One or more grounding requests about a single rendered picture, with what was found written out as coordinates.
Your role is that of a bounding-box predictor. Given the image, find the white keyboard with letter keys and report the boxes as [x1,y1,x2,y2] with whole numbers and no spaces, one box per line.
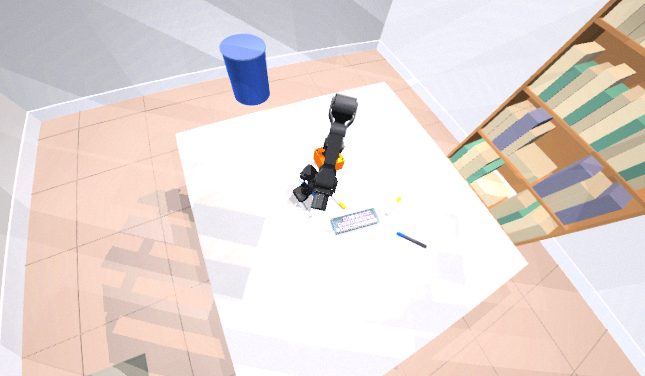
[331,207,380,235]

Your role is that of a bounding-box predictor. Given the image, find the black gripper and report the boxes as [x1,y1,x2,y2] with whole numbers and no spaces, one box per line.
[292,179,314,203]

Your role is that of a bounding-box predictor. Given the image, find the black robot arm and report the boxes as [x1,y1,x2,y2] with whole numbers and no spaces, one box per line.
[300,93,360,211]

